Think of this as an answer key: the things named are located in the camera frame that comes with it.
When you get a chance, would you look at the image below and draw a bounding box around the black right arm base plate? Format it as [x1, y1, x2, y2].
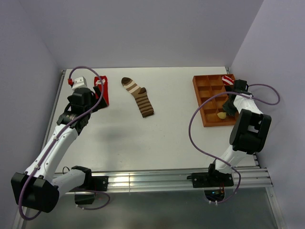
[187, 171, 234, 188]

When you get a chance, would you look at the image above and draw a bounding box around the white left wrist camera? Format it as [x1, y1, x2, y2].
[72, 76, 88, 91]

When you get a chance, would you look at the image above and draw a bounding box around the brown striped sock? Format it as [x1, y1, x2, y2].
[121, 77, 154, 118]

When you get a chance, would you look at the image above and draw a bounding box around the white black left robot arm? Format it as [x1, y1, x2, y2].
[11, 87, 100, 213]

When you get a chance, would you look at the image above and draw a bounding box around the red white striped rolled sock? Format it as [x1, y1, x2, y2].
[221, 75, 234, 85]

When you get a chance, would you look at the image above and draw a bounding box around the yellow sock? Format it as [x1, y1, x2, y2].
[217, 112, 227, 119]

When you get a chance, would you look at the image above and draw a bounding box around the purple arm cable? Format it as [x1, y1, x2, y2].
[188, 83, 281, 204]
[18, 66, 112, 220]

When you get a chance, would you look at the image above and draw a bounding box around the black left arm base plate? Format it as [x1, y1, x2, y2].
[72, 176, 109, 191]

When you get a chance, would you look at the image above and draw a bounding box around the black rolled sock upper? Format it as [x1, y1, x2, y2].
[224, 85, 234, 92]

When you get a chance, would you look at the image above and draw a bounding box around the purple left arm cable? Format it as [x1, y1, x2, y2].
[18, 66, 112, 220]

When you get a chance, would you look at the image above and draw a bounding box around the red sock with white pattern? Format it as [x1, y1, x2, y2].
[94, 76, 109, 106]

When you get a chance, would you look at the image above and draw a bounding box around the wooden compartment tray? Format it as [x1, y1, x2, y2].
[193, 74, 238, 127]

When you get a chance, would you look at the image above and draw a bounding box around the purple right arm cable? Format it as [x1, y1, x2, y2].
[188, 83, 281, 204]

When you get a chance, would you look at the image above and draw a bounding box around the aluminium frame rail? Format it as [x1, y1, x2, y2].
[92, 167, 273, 193]

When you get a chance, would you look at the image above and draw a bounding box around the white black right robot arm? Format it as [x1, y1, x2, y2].
[206, 80, 272, 186]

